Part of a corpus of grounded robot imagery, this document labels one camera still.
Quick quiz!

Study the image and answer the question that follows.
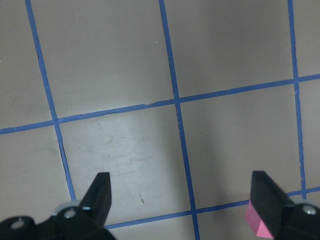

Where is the pink foam cube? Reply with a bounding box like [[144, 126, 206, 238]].
[[245, 200, 274, 239]]

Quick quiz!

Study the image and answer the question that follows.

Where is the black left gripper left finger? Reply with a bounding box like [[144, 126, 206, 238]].
[[0, 172, 115, 240]]

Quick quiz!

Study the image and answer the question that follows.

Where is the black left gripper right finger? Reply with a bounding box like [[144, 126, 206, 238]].
[[250, 170, 320, 240]]

